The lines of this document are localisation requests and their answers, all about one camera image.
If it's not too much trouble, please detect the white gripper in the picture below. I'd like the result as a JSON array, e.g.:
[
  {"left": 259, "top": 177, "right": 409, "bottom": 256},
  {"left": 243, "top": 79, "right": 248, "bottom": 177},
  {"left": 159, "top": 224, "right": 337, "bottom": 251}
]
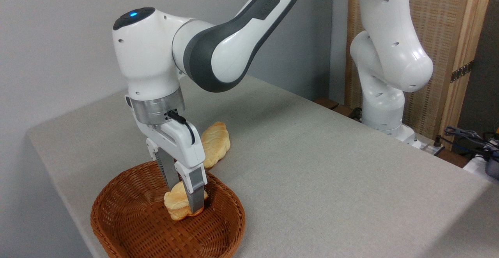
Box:
[{"left": 136, "top": 121, "right": 208, "bottom": 214}]

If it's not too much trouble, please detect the round golden bread roll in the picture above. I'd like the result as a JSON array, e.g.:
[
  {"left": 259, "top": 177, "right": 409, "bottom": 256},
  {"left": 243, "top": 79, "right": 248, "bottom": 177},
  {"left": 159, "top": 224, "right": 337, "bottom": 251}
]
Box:
[{"left": 163, "top": 180, "right": 209, "bottom": 221}]

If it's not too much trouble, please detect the long golden bread loaf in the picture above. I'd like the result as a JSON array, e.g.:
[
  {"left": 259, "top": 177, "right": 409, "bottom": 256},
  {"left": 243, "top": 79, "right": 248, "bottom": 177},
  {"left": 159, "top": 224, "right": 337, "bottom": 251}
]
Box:
[{"left": 200, "top": 122, "right": 231, "bottom": 169}]

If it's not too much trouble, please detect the brown wicker basket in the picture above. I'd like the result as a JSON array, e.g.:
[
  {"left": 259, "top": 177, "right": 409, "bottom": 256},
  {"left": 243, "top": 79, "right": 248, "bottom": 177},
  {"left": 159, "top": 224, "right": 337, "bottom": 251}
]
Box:
[{"left": 90, "top": 160, "right": 246, "bottom": 258}]

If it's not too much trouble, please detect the grey tablecloth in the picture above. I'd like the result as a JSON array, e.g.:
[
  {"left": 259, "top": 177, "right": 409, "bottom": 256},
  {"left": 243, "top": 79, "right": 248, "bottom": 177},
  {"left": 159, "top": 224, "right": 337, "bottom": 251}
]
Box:
[{"left": 26, "top": 75, "right": 499, "bottom": 258}]

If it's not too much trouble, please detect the dark metal screen hinge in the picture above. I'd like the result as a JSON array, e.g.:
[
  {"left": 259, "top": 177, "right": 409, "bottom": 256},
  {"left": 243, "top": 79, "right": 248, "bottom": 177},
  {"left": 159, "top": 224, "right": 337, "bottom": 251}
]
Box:
[{"left": 450, "top": 60, "right": 475, "bottom": 83}]

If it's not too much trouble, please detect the wooden woven screen panel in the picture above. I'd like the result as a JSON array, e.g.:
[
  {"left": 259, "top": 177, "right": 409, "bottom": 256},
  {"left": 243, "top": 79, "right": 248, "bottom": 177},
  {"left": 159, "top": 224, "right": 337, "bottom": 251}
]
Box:
[{"left": 345, "top": 0, "right": 495, "bottom": 150}]

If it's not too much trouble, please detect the grey box with white base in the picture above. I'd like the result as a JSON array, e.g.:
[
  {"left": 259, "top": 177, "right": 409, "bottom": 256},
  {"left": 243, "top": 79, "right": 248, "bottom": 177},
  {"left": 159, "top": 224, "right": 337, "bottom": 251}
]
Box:
[{"left": 463, "top": 154, "right": 499, "bottom": 181}]

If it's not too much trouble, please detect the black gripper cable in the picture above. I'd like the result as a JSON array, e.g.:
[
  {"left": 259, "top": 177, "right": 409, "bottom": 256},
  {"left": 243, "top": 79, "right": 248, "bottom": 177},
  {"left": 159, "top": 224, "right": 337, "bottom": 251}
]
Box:
[{"left": 167, "top": 110, "right": 196, "bottom": 145}]

